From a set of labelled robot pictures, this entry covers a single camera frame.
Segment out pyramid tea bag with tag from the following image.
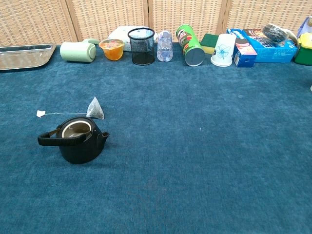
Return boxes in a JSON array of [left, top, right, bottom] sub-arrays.
[[36, 97, 105, 120]]

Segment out blue table cloth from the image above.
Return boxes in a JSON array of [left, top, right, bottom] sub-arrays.
[[0, 42, 312, 234]]

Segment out black mesh pen holder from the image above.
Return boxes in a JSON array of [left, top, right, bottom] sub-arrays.
[[127, 27, 156, 66]]

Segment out clear plastic water bottle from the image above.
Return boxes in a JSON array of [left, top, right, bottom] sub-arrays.
[[156, 30, 174, 62]]

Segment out orange jelly cup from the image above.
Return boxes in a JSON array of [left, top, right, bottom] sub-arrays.
[[98, 38, 125, 61]]

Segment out green chips can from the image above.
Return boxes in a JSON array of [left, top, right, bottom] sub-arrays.
[[176, 23, 206, 67]]

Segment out green yellow sponge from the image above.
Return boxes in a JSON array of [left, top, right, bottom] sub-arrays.
[[199, 33, 220, 55]]

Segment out white wet wipes pack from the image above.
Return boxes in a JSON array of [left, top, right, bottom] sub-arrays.
[[107, 26, 159, 52]]

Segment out white paper cup blue flower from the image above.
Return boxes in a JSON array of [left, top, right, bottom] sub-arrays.
[[210, 33, 236, 68]]

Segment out light green lint roller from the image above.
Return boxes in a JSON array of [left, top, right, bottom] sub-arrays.
[[59, 38, 100, 63]]

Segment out blue pink cookie box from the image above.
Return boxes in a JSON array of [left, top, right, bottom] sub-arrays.
[[226, 28, 258, 68]]

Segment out woven rattan folding screen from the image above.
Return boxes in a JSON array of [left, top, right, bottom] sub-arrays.
[[0, 0, 312, 47]]

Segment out brown chocolate pie box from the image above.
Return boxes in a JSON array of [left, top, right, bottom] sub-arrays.
[[242, 28, 268, 38]]

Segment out blue biscuit box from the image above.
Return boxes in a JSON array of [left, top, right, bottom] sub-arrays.
[[245, 34, 298, 63]]

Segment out stainless steel tray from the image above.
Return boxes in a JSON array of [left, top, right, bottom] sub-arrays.
[[0, 43, 57, 71]]

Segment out green container yellow lid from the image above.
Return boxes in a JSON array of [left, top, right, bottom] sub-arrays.
[[294, 33, 312, 66]]

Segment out black teapot with handle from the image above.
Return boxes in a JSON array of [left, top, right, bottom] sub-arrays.
[[37, 116, 110, 165]]

